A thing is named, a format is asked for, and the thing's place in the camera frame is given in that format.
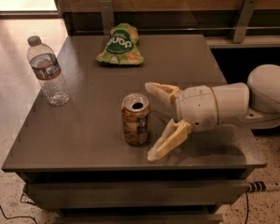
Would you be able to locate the grey drawer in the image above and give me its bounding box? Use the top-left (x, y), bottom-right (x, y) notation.
top-left (53, 215), bottom-right (222, 224)
top-left (25, 180), bottom-right (248, 209)

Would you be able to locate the metal wall bracket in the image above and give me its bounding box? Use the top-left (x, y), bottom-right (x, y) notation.
top-left (100, 0), bottom-right (114, 35)
top-left (230, 0), bottom-right (259, 44)

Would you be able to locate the black white striped plug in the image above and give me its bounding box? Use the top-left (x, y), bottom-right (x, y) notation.
top-left (247, 181), bottom-right (280, 193)

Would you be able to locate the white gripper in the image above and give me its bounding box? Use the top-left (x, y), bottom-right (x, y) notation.
top-left (145, 82), bottom-right (218, 161)

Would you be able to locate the thin black cable right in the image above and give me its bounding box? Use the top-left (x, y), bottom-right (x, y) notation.
top-left (244, 191), bottom-right (250, 224)

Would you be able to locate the green rice chip bag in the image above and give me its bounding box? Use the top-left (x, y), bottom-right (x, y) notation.
top-left (96, 23), bottom-right (144, 65)

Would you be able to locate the black cable on floor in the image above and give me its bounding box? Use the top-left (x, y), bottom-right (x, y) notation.
top-left (0, 201), bottom-right (39, 224)

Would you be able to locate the orange soda can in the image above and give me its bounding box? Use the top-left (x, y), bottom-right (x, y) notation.
top-left (121, 93), bottom-right (150, 146)

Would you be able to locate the clear plastic water bottle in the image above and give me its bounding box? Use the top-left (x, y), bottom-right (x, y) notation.
top-left (27, 35), bottom-right (70, 106)

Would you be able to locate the grey upper drawer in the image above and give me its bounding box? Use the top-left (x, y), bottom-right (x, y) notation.
top-left (25, 180), bottom-right (248, 209)

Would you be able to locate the right metal wall bracket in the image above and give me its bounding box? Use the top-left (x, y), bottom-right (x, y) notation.
top-left (230, 0), bottom-right (259, 44)

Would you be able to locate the left metal wall bracket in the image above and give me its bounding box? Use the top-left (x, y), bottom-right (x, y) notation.
top-left (100, 0), bottom-right (114, 35)

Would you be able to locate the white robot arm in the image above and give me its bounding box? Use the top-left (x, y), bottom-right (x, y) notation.
top-left (145, 64), bottom-right (280, 161)

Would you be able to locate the grey lower drawer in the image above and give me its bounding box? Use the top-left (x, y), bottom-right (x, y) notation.
top-left (53, 215), bottom-right (222, 224)

